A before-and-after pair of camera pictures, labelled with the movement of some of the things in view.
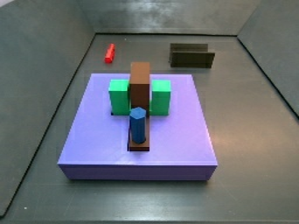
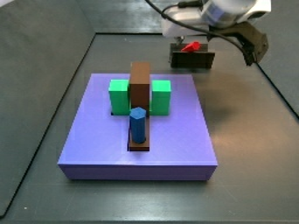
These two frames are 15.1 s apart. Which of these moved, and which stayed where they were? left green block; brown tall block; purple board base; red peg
Moved: red peg
Stayed: brown tall block; left green block; purple board base
